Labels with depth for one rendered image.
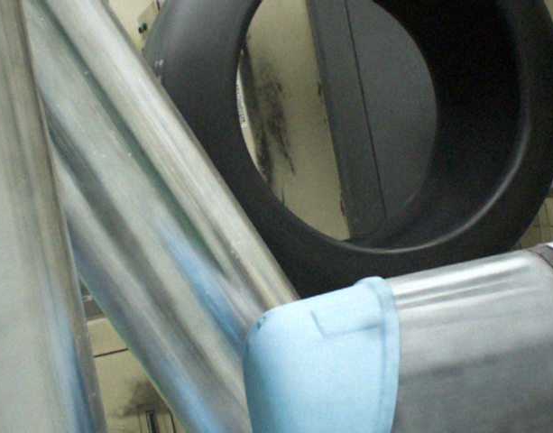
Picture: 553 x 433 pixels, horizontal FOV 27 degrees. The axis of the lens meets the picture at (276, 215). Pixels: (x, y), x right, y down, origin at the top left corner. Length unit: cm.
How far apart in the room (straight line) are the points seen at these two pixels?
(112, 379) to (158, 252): 161
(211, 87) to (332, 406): 111
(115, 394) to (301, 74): 65
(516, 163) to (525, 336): 120
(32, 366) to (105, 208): 14
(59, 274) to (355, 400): 10
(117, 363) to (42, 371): 173
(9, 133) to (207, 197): 15
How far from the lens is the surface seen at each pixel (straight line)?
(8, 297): 34
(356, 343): 37
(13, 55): 35
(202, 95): 144
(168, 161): 48
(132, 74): 48
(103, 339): 207
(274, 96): 185
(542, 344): 38
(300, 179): 186
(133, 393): 208
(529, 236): 193
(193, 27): 147
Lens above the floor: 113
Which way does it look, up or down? 3 degrees down
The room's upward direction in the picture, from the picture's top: 11 degrees counter-clockwise
